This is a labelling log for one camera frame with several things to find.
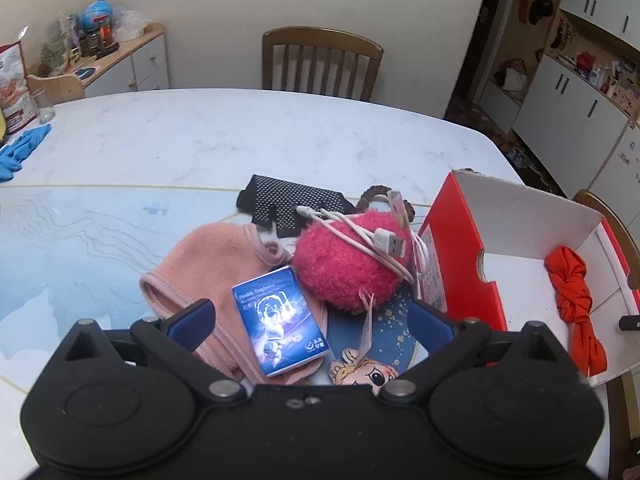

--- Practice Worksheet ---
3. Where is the pink cartoon sticker packet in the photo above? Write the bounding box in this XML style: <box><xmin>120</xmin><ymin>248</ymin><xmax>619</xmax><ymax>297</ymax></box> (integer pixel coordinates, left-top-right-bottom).
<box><xmin>387</xmin><ymin>190</ymin><xmax>449</xmax><ymax>313</ymax></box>

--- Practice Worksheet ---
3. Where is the red knotted cloth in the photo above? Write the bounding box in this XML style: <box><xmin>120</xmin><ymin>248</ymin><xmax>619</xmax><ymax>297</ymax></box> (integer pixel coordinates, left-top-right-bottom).
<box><xmin>544</xmin><ymin>246</ymin><xmax>608</xmax><ymax>377</ymax></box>

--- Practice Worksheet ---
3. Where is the cartoon face plush keychain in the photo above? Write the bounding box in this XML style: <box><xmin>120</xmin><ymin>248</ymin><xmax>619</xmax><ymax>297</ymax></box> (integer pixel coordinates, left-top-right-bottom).
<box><xmin>328</xmin><ymin>349</ymin><xmax>399</xmax><ymax>394</ymax></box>

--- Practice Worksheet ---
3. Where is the red white cardboard box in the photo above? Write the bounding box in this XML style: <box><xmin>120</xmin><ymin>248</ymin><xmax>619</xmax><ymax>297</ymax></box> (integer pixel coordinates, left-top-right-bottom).
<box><xmin>418</xmin><ymin>169</ymin><xmax>640</xmax><ymax>388</ymax></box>

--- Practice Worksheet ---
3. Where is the white usb cable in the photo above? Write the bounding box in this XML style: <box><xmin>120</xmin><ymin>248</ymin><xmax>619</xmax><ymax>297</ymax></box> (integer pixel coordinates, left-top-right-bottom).
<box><xmin>295</xmin><ymin>204</ymin><xmax>417</xmax><ymax>283</ymax></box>

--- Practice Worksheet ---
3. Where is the blue card pack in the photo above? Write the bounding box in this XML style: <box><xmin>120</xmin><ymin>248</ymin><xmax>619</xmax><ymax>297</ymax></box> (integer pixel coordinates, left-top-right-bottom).
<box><xmin>232</xmin><ymin>266</ymin><xmax>330</xmax><ymax>377</ymax></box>

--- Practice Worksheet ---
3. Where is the pink fuzzy plush ball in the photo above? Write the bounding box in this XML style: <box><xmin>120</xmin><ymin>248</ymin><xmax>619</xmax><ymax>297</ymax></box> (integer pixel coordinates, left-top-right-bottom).
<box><xmin>291</xmin><ymin>209</ymin><xmax>411</xmax><ymax>312</ymax></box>

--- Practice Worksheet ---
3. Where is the brown beaded hair tie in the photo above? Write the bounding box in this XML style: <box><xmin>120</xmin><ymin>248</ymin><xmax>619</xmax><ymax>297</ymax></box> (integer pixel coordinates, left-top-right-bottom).
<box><xmin>354</xmin><ymin>185</ymin><xmax>417</xmax><ymax>221</ymax></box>

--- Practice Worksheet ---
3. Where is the black dotted glove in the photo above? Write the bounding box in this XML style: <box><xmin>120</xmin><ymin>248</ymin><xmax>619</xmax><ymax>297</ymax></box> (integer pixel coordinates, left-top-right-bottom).
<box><xmin>235</xmin><ymin>174</ymin><xmax>356</xmax><ymax>238</ymax></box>

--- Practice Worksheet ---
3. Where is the light wooden chair near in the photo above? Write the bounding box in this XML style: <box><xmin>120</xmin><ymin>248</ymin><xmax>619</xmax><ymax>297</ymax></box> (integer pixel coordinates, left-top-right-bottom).
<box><xmin>574</xmin><ymin>190</ymin><xmax>639</xmax><ymax>479</ymax></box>

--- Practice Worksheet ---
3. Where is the blue rubber glove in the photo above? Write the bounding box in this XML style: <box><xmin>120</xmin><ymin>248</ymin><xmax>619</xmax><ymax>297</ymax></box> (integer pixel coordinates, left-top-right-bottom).
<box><xmin>0</xmin><ymin>124</ymin><xmax>52</xmax><ymax>182</ymax></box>

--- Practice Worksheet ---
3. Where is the clear drinking glass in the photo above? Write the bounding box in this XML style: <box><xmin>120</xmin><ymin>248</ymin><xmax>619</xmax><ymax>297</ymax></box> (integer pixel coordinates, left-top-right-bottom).
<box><xmin>32</xmin><ymin>88</ymin><xmax>55</xmax><ymax>125</ymax></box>

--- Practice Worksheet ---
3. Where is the small wooden child chair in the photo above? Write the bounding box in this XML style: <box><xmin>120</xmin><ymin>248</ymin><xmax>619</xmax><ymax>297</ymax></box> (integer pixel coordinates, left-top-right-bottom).
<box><xmin>27</xmin><ymin>74</ymin><xmax>86</xmax><ymax>105</ymax></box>

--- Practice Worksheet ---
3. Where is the white sideboard cabinet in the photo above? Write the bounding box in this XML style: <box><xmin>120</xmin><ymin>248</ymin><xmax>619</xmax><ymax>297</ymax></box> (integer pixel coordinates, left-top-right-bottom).
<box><xmin>74</xmin><ymin>22</ymin><xmax>170</xmax><ymax>98</ymax></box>

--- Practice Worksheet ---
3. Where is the red white snack bag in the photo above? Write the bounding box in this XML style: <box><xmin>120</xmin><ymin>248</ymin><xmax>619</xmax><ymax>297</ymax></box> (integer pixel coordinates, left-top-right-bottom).
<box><xmin>0</xmin><ymin>41</ymin><xmax>38</xmax><ymax>136</ymax></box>

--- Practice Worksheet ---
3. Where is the dark wooden chair far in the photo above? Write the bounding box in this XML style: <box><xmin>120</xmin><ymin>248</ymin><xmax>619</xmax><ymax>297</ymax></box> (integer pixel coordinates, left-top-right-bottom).
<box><xmin>262</xmin><ymin>26</ymin><xmax>384</xmax><ymax>102</ymax></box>

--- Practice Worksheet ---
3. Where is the white wall cabinet unit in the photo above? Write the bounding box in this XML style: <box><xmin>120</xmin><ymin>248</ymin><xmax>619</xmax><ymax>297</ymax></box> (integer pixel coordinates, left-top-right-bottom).
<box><xmin>470</xmin><ymin>0</ymin><xmax>640</xmax><ymax>212</ymax></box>

